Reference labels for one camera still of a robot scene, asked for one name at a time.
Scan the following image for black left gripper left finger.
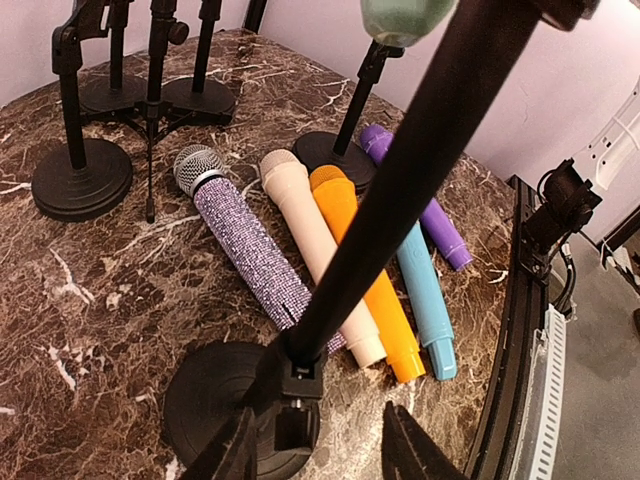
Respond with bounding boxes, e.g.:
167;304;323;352
182;407;257;480

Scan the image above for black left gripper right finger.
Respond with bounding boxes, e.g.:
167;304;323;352
381;401;467;480

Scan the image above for black stand of green microphone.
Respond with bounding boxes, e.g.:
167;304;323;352
161;0;601;474

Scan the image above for blue microphone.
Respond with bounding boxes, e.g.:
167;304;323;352
396;222;458;381

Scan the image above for orange microphone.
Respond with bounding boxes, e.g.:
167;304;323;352
307;164;427;385

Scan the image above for beige pink microphone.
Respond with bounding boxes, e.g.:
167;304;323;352
259;149;387;368

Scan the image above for glitter purple silver microphone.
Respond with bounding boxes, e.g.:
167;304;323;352
172;143;347;356

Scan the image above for black stand of blue microphone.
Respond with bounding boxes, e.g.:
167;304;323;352
31;1;133;222

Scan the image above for black stand of purple microphone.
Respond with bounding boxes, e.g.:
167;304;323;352
293;40;405;194

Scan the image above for black tripod microphone stand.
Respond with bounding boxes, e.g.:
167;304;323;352
82;0;201;224

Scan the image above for mint green microphone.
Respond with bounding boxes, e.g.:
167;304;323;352
360;0;457;48

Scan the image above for white slotted cable duct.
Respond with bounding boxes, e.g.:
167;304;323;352
512;306;566;479

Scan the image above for black front table rail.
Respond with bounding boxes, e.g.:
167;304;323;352
464;176;548;479

